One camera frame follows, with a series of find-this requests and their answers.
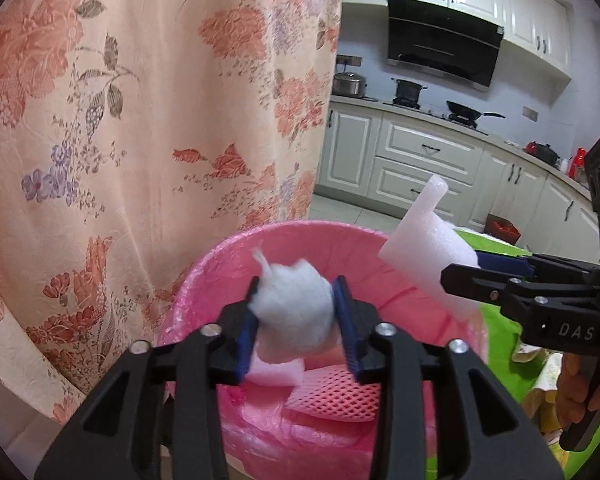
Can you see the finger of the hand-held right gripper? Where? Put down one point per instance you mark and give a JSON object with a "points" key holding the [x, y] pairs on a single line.
{"points": [[475, 282], [505, 262]]}

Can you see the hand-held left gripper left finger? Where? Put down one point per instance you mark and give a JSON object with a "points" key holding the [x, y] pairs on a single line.
{"points": [[246, 332]]}

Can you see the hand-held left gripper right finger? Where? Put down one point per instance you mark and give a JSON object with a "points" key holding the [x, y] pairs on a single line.
{"points": [[348, 332]]}

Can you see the white cotton ball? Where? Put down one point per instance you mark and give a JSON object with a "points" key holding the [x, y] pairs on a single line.
{"points": [[292, 305]]}

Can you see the white foam sheet piece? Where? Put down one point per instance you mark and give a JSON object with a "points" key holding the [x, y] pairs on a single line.
{"points": [[425, 245]]}

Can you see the pink bin with plastic bag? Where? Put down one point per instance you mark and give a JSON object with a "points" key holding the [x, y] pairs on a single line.
{"points": [[330, 252]]}

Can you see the person's right hand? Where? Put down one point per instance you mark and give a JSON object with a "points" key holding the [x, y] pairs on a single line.
{"points": [[571, 390]]}

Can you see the cardboard box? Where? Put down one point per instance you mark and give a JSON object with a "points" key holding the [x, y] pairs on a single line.
{"points": [[502, 230]]}

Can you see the white foam block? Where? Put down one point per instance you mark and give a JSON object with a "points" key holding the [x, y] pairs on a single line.
{"points": [[275, 372]]}

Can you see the green cartoon tablecloth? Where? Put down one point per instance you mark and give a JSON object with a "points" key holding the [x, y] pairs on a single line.
{"points": [[500, 330]]}

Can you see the pink foam net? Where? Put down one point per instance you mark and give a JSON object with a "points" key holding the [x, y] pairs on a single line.
{"points": [[330, 395]]}

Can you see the black and red pot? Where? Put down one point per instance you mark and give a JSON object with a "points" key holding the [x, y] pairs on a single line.
{"points": [[542, 152]]}

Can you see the red kettle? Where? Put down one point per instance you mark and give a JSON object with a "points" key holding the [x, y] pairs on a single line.
{"points": [[577, 165]]}

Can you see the white lower kitchen cabinets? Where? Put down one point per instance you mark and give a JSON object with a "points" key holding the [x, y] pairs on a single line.
{"points": [[420, 170]]}

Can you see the black frying pan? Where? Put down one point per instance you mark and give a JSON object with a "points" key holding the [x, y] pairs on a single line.
{"points": [[462, 109]]}

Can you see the gas stove top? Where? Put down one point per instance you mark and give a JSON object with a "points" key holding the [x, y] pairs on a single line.
{"points": [[432, 111]]}

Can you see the black cooking pot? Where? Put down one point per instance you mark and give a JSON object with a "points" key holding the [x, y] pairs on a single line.
{"points": [[409, 92]]}

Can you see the black range hood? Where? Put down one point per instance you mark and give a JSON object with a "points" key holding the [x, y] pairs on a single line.
{"points": [[440, 45]]}

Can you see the floral peach curtain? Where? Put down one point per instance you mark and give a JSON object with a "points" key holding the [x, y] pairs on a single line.
{"points": [[130, 135]]}

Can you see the silver lidded pot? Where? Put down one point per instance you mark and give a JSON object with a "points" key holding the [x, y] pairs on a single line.
{"points": [[349, 85]]}

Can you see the wall socket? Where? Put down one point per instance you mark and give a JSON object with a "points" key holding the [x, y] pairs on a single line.
{"points": [[530, 113], [350, 60]]}

